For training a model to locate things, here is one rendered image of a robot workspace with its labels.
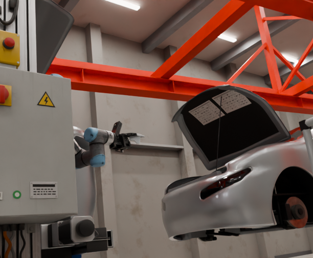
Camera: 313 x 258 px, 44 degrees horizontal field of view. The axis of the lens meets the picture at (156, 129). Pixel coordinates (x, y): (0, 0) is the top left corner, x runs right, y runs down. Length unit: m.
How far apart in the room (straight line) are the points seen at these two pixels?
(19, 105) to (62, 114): 0.14
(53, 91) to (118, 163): 8.26
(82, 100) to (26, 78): 8.32
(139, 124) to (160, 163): 1.17
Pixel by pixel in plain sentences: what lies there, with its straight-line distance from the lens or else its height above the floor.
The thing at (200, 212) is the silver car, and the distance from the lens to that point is 4.09.
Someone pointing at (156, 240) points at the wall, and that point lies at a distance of 9.80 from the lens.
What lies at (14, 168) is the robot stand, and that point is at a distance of 1.21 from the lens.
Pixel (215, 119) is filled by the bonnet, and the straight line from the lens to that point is 5.08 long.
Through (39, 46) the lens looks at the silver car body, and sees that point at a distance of 4.47.
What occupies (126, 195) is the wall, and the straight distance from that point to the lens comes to 9.47.
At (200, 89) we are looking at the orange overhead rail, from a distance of 6.61.
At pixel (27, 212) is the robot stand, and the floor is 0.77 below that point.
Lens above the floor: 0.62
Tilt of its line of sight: 18 degrees up
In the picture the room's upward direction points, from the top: 7 degrees counter-clockwise
